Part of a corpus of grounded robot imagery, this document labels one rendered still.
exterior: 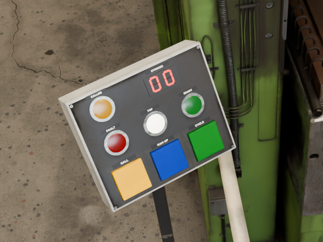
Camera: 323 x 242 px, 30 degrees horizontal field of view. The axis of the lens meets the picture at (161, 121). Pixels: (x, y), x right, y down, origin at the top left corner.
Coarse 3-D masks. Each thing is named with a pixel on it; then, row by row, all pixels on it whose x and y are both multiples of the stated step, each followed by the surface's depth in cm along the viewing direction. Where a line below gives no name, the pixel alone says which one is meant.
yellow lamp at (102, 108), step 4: (100, 100) 131; (104, 100) 131; (96, 104) 131; (100, 104) 131; (104, 104) 131; (108, 104) 132; (96, 108) 131; (100, 108) 131; (104, 108) 132; (108, 108) 132; (96, 112) 131; (100, 112) 131; (104, 112) 132; (108, 112) 132; (96, 116) 131; (100, 116) 132; (104, 116) 132; (108, 116) 132
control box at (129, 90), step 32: (160, 64) 135; (192, 64) 138; (64, 96) 135; (96, 96) 131; (128, 96) 134; (160, 96) 136; (96, 128) 132; (128, 128) 135; (192, 128) 141; (224, 128) 144; (96, 160) 134; (128, 160) 136; (192, 160) 143
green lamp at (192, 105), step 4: (192, 96) 139; (196, 96) 139; (188, 100) 139; (192, 100) 139; (196, 100) 140; (200, 100) 140; (188, 104) 139; (192, 104) 139; (196, 104) 140; (200, 104) 140; (188, 108) 139; (192, 108) 140; (196, 108) 140; (200, 108) 140; (188, 112) 139; (192, 112) 140; (196, 112) 140
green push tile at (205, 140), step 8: (200, 128) 141; (208, 128) 142; (216, 128) 142; (192, 136) 140; (200, 136) 141; (208, 136) 142; (216, 136) 143; (192, 144) 141; (200, 144) 142; (208, 144) 142; (216, 144) 143; (200, 152) 142; (208, 152) 143; (200, 160) 143
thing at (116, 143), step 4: (112, 136) 134; (116, 136) 134; (120, 136) 134; (108, 140) 133; (112, 140) 134; (116, 140) 134; (120, 140) 134; (124, 140) 135; (108, 144) 134; (112, 144) 134; (116, 144) 134; (120, 144) 135; (124, 144) 135; (112, 148) 134; (116, 148) 134; (120, 148) 135; (116, 152) 135
